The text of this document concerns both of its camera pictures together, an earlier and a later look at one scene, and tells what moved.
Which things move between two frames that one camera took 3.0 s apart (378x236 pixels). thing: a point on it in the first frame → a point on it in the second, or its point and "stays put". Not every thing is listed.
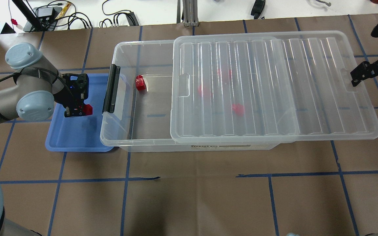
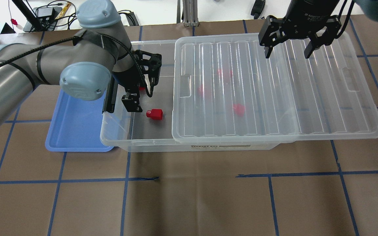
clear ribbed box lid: [294, 86] stays put
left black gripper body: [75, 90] → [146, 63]
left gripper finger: [70, 112] → [131, 102]
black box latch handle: [109, 101] stays put
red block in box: [239, 109] stays put
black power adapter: [45, 11] stays put
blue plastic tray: [79, 134] stays put
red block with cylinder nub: [87, 109] → [155, 114]
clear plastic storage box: [141, 122] stays put
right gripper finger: [364, 70] → [333, 25]
